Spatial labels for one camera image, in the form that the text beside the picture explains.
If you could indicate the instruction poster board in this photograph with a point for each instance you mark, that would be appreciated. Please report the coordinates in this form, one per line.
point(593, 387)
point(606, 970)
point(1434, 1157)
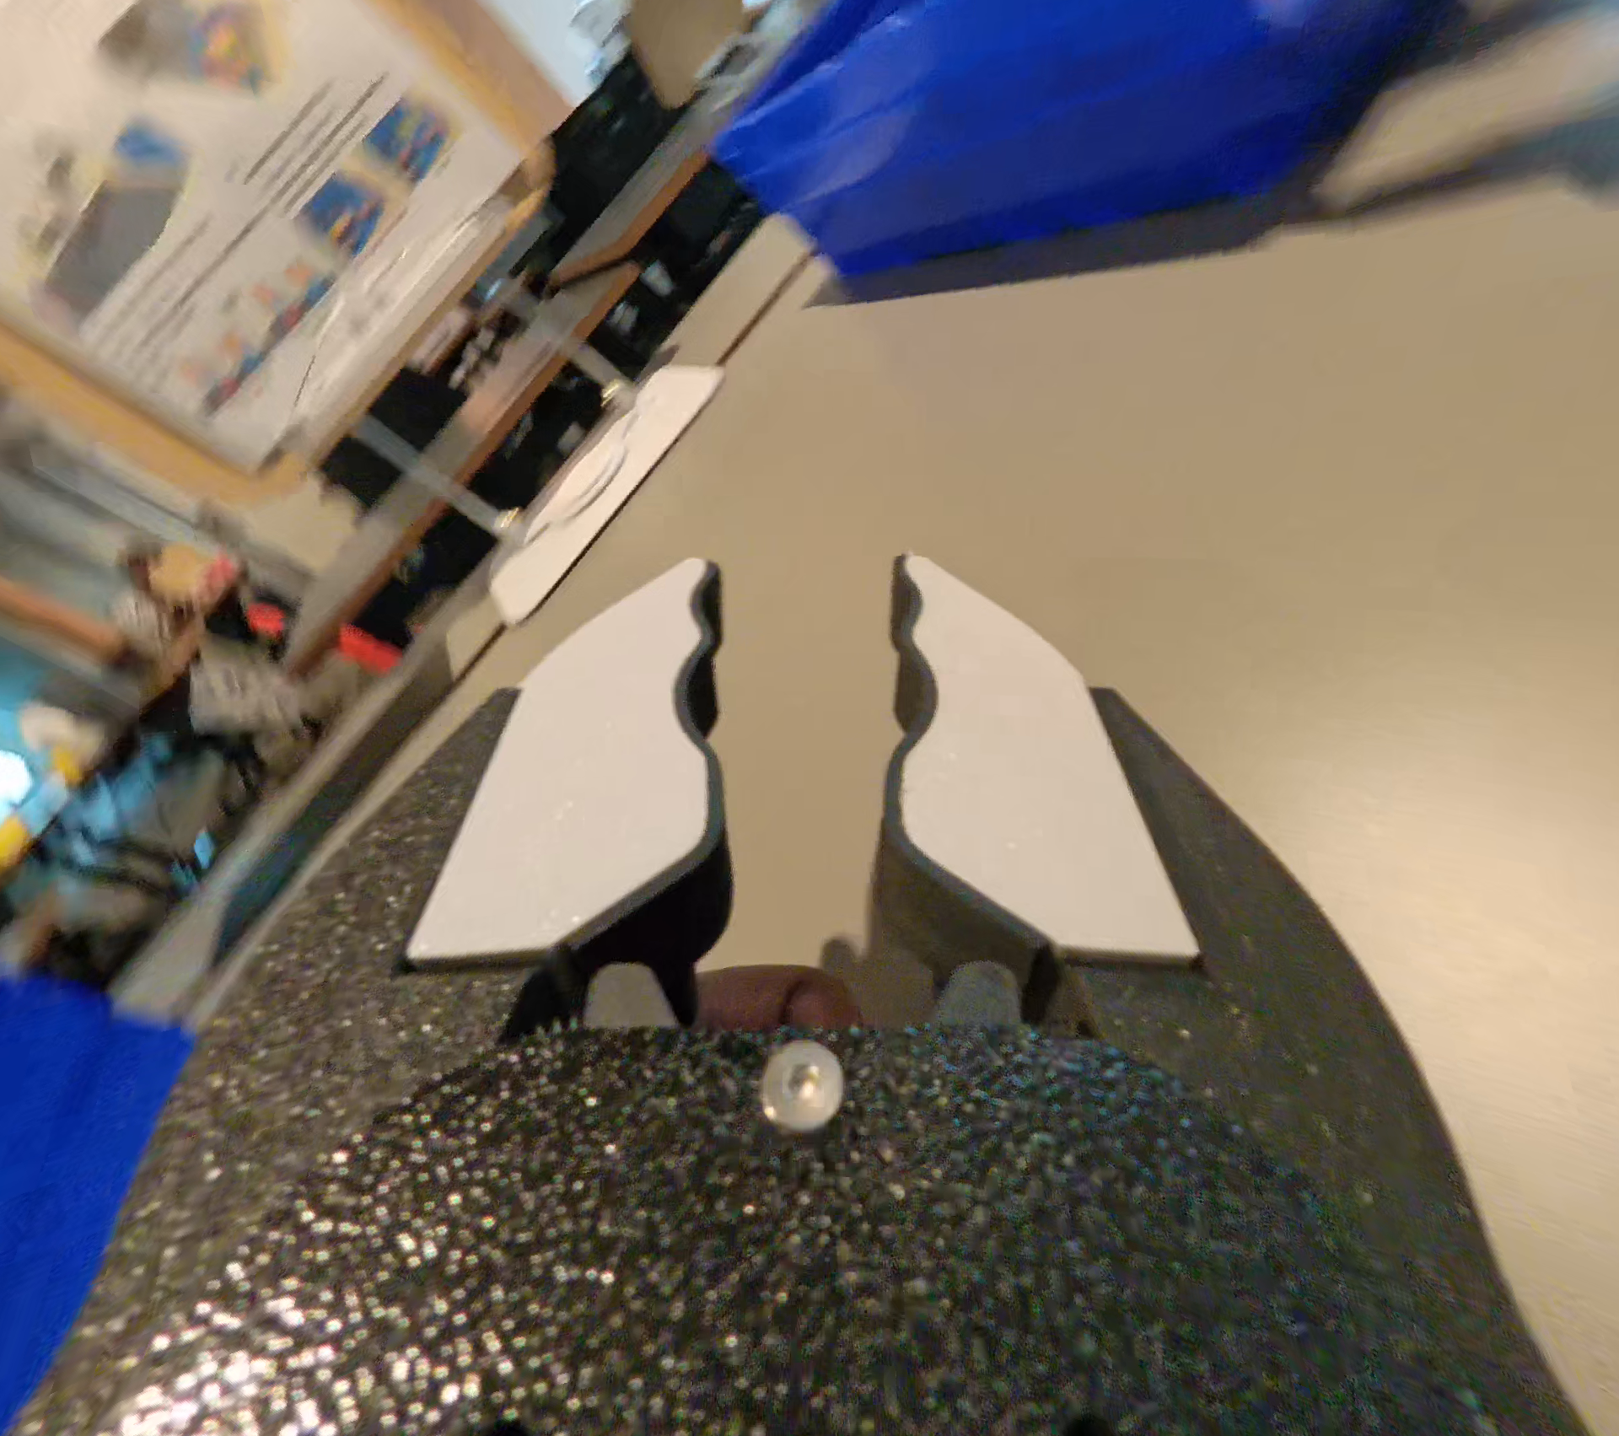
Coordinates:
point(226, 134)

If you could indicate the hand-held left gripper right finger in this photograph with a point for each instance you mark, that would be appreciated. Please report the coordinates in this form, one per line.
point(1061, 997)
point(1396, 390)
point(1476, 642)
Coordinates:
point(1026, 802)

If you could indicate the person's left hand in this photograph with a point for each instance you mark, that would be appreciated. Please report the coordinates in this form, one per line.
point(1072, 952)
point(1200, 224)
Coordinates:
point(775, 993)

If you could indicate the white mat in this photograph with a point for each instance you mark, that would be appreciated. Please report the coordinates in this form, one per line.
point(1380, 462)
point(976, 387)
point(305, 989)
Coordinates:
point(593, 501)

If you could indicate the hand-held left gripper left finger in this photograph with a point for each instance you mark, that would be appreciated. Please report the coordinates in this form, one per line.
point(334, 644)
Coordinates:
point(579, 802)

